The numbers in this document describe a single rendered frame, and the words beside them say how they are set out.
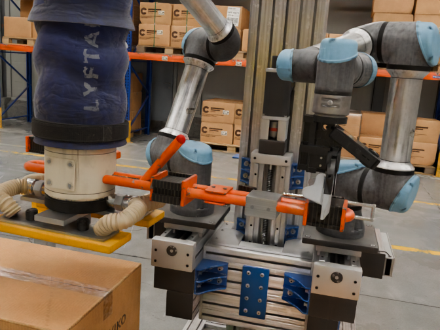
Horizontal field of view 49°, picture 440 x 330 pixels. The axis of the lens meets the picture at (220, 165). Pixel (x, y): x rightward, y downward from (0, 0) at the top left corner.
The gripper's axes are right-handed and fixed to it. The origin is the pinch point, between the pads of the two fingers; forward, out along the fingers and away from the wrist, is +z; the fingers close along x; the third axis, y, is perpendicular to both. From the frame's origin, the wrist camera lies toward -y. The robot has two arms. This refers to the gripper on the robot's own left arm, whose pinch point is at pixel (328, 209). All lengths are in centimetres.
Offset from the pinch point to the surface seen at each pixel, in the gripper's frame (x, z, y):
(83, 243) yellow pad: 15, 12, 50
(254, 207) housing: 3.8, 1.0, 15.3
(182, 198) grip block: 4.8, 1.2, 31.6
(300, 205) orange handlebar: 3.0, -0.8, 5.7
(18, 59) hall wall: -789, -3, 744
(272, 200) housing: 3.8, -1.2, 11.6
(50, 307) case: 14, 30, 60
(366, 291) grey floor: -237, 124, -20
